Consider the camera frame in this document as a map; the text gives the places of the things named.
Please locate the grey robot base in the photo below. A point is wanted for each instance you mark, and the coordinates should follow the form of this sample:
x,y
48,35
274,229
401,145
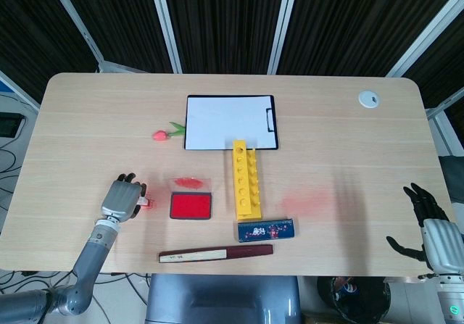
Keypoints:
x,y
221,298

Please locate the artificial pink tulip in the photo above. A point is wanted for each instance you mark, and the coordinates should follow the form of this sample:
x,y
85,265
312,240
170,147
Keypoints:
x,y
160,135

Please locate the black electronic device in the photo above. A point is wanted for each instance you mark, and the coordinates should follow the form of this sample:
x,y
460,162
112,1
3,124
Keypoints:
x,y
9,125

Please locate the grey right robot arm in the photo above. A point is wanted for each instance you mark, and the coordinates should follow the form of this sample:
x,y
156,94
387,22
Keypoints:
x,y
451,298

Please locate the white red stamp block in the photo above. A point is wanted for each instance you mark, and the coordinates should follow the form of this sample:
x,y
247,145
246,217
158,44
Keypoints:
x,y
146,203

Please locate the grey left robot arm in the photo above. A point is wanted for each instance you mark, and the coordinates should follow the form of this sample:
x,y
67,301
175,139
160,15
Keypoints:
x,y
90,255

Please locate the dark blue printed fan box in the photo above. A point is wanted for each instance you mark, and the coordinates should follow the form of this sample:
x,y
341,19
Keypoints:
x,y
266,231

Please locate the white aluminium partition post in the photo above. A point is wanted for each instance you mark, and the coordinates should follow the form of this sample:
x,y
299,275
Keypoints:
x,y
165,23
76,25
283,23
424,36

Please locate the black clipboard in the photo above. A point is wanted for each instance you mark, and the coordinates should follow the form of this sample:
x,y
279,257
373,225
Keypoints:
x,y
274,121

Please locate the red ink pad clear lid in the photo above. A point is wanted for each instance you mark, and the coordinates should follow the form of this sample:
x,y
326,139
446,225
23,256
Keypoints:
x,y
191,207

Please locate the yellow toy brick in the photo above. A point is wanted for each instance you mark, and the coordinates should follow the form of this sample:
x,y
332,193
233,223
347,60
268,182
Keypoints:
x,y
243,186

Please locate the black trash bin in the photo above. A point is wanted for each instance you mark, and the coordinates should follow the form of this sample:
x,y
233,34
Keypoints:
x,y
353,302

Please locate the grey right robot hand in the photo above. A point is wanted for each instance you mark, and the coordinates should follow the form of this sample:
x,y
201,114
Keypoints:
x,y
442,244

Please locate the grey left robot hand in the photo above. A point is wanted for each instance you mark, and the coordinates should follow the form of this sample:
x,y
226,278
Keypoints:
x,y
119,197

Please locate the folded dark red fan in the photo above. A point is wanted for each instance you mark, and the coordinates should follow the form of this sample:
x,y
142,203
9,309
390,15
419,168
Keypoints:
x,y
217,254

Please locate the white paper sheet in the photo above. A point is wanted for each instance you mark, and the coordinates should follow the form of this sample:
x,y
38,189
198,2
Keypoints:
x,y
224,121

